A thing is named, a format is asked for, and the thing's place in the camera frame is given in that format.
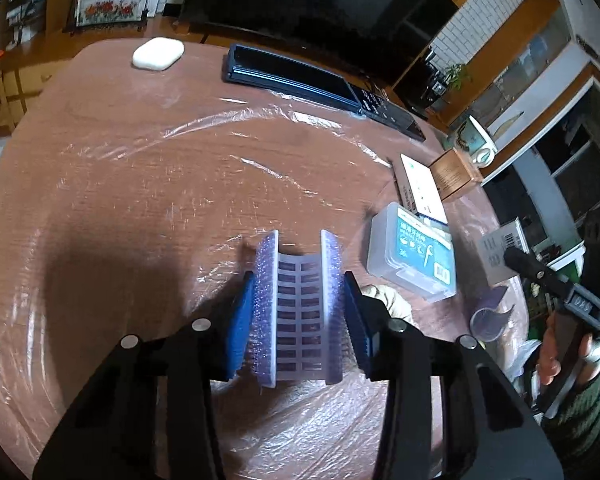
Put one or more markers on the wooden bookshelf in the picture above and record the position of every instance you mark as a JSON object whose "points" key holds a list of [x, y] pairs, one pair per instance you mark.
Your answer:
{"points": [[27, 5]]}

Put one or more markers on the crumpled white tissue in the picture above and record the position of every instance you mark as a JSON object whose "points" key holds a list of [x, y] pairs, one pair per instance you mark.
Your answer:
{"points": [[392, 305]]}

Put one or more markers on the clear plastic cup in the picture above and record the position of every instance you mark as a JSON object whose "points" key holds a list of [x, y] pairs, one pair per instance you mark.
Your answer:
{"points": [[490, 317]]}

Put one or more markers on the green potted plant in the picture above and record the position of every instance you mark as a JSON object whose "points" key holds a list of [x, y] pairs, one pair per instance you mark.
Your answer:
{"points": [[456, 76]]}

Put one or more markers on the clear dental floss box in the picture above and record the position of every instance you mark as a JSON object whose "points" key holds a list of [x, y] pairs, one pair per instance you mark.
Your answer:
{"points": [[410, 255]]}

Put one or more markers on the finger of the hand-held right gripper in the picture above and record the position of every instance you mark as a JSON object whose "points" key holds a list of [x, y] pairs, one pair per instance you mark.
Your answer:
{"points": [[530, 266]]}

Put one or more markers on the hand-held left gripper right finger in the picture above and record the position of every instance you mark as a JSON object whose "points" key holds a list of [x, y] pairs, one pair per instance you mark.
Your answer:
{"points": [[358, 321]]}

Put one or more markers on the person's right forearm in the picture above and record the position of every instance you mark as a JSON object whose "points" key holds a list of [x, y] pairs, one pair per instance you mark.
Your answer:
{"points": [[580, 415]]}

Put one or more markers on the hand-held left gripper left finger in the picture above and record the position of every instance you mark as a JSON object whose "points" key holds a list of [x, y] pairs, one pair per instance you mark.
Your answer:
{"points": [[240, 327]]}

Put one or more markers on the black coffee machine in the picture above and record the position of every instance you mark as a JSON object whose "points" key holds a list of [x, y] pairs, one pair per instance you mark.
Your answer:
{"points": [[432, 85]]}

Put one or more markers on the brown cardboard box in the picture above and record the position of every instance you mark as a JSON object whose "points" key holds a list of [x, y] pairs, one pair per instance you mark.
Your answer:
{"points": [[454, 172]]}

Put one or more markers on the dark blue tablet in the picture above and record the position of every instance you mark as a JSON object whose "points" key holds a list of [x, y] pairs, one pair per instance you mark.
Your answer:
{"points": [[280, 72]]}

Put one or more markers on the person's right hand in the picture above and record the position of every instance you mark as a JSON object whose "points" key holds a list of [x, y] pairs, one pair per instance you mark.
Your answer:
{"points": [[547, 355]]}

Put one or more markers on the white and teal mug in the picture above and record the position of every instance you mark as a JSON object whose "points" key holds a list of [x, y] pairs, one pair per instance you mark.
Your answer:
{"points": [[480, 142]]}

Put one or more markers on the white earbuds case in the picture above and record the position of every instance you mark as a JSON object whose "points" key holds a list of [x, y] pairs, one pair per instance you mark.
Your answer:
{"points": [[157, 54]]}

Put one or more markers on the white printed paper box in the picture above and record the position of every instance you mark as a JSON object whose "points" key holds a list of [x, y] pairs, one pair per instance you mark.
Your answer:
{"points": [[500, 255]]}

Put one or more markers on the lilac bristle brush rack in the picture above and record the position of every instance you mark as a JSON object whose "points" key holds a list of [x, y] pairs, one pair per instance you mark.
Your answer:
{"points": [[300, 320]]}

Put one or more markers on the small white cardboard box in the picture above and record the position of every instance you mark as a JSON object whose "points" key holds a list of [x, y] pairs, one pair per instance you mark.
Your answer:
{"points": [[422, 187]]}

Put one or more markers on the black remote control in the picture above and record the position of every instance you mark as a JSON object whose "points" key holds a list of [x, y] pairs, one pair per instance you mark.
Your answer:
{"points": [[385, 110]]}

